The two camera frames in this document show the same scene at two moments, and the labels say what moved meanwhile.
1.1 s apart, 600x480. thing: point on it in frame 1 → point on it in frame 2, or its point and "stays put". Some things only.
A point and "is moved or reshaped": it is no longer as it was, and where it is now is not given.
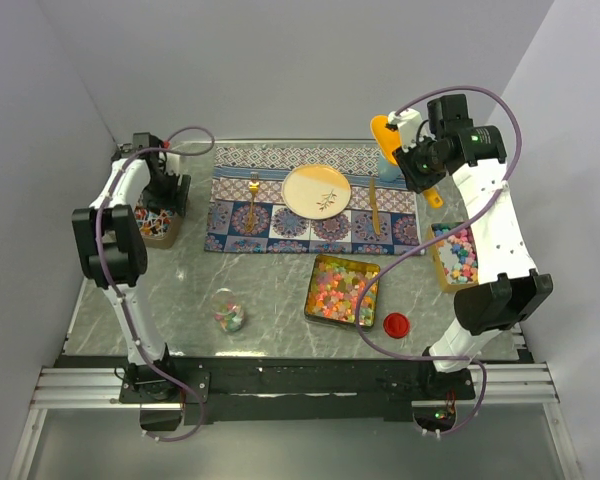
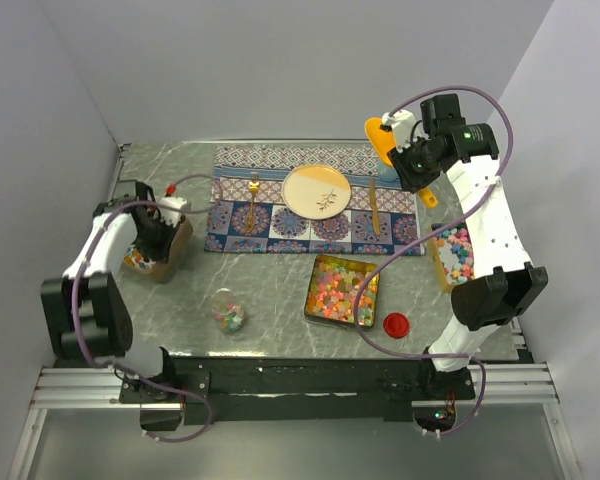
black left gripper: (175, 200) → (160, 253)
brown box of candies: (159, 228) is moved or reshaped
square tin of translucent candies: (333, 289) stays put
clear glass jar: (227, 310) stays put
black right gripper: (416, 182) stays put
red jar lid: (396, 325) stays put
